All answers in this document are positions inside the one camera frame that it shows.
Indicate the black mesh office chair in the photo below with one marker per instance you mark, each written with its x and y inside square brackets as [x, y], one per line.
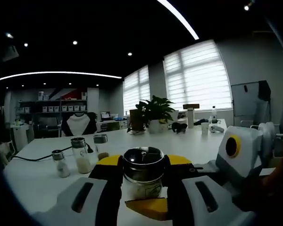
[48, 124]

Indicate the grey metal shelf unit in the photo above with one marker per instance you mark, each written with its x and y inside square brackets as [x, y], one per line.
[61, 112]

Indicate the wide window white blinds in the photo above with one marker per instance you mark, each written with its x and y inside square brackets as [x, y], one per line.
[198, 77]

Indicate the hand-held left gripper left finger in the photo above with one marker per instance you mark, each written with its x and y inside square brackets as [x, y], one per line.
[103, 188]

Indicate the narrow window white blinds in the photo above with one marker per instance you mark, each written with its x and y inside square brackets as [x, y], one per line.
[135, 91]

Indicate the small desk monitor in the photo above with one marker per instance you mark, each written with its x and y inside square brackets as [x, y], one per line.
[105, 115]

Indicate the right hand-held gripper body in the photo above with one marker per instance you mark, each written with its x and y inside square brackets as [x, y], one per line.
[247, 162]

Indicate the whiteboard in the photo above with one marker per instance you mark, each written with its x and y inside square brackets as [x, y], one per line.
[245, 101]

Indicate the tall seasoning bottle white grains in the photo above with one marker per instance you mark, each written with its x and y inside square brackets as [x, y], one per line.
[82, 162]

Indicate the group of round ceiling spotlights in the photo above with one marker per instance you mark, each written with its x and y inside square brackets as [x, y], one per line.
[75, 42]

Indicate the white paper cup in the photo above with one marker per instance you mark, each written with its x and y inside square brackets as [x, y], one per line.
[204, 128]

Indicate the curved ceiling light strip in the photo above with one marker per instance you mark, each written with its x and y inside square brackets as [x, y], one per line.
[179, 20]
[61, 72]

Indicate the row of white storage bins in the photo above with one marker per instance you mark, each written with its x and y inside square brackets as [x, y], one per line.
[66, 108]

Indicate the person's right hand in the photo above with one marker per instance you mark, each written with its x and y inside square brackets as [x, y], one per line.
[273, 183]

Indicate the brown cardboard box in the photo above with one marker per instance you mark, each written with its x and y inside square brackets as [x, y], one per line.
[136, 120]

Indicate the small glass seasoning bottle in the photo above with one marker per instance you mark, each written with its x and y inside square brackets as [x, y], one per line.
[61, 169]
[143, 162]

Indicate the tall seasoning bottle brown grains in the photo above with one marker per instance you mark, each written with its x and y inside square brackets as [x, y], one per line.
[100, 143]

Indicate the white handheld controller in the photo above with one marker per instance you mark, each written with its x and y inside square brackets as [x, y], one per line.
[215, 128]

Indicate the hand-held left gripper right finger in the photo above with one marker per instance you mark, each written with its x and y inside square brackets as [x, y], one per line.
[179, 188]

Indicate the black cloth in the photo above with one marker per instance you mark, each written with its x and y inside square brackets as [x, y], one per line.
[264, 89]

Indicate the white tumbler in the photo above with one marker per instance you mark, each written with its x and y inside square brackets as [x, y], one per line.
[190, 117]

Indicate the ceiling air conditioner unit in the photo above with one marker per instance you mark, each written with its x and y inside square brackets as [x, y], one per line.
[11, 53]

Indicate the black whiteboard eraser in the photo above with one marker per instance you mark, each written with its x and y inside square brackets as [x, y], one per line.
[245, 88]

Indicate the flat brown box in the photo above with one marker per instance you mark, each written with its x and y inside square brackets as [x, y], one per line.
[191, 106]

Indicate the green plant in white pot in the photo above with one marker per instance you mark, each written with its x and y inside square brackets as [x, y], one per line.
[158, 108]

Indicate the dark grey device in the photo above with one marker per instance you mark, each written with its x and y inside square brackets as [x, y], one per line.
[179, 127]

